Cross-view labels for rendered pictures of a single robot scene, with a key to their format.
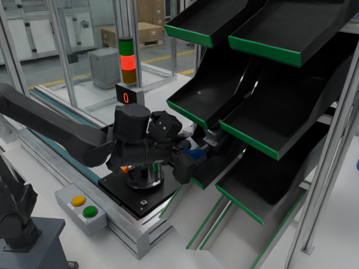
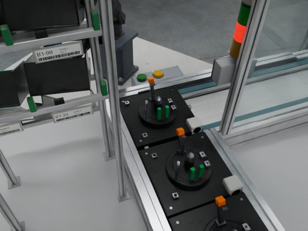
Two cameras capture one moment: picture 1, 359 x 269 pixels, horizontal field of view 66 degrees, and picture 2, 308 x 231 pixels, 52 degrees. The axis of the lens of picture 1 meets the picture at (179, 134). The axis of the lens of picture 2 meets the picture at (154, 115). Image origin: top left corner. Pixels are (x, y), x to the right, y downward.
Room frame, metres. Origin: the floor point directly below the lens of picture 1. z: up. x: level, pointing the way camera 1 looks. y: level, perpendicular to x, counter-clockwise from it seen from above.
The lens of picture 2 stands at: (1.08, -0.59, 1.77)
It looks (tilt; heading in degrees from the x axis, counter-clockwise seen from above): 46 degrees down; 115
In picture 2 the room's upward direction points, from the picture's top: 2 degrees clockwise
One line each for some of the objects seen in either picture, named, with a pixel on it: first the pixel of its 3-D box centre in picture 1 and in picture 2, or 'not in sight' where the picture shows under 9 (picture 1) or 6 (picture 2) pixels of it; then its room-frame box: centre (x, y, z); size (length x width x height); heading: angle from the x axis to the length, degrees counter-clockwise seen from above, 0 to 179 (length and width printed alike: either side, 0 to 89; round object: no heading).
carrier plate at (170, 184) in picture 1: (145, 181); (157, 115); (0.76, 0.13, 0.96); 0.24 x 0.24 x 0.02; 47
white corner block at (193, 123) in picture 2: not in sight; (194, 125); (0.90, 0.13, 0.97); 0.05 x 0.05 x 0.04; 47
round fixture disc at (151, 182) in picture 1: (144, 177); (157, 111); (0.76, 0.13, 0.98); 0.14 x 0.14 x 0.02
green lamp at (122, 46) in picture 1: (126, 47); (249, 13); (0.98, 0.18, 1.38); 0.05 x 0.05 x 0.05
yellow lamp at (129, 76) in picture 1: (129, 74); (240, 46); (0.98, 0.18, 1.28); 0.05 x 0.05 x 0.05
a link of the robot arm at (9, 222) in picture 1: (13, 213); (113, 15); (0.44, 0.38, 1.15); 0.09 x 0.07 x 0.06; 8
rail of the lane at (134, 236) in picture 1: (70, 177); (204, 82); (0.84, 0.43, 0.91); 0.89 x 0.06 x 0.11; 47
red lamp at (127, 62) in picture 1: (127, 61); (244, 30); (0.98, 0.18, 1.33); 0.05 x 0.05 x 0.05
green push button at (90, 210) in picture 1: (90, 212); (141, 78); (0.62, 0.28, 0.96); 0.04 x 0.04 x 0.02
